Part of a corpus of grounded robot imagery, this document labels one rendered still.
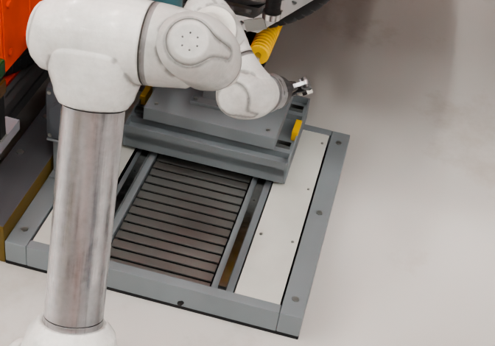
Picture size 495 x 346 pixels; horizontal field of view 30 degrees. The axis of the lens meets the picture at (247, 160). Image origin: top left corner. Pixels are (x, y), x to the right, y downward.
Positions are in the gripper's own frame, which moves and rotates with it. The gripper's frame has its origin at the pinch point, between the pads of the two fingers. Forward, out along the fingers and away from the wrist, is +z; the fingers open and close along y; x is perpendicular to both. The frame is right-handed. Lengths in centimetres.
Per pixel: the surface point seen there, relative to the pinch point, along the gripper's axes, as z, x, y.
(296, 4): 7.9, 21.3, 2.7
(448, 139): 101, -25, 5
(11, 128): -38, 13, -59
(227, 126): 27.9, 0.4, -36.6
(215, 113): 31, 6, -40
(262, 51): 13.4, 14.4, -12.5
